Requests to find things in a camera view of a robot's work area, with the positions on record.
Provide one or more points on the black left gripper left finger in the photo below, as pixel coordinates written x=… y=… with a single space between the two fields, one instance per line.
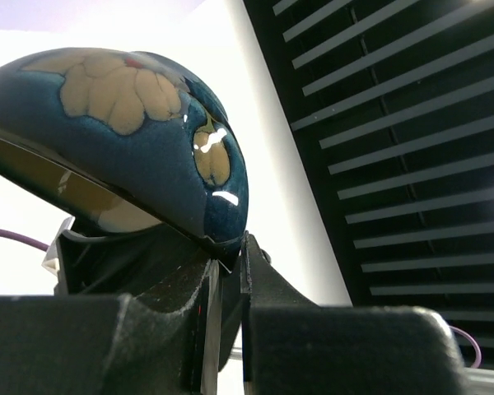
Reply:
x=138 y=313

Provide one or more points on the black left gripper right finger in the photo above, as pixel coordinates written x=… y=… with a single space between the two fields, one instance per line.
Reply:
x=293 y=346

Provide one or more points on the black slatted ceiling panel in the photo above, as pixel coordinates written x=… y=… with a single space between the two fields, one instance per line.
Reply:
x=391 y=107

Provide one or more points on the dark teal floral bowl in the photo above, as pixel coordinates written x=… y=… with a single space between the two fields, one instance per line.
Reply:
x=124 y=141

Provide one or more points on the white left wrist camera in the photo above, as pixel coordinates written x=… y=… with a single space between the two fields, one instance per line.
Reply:
x=51 y=261

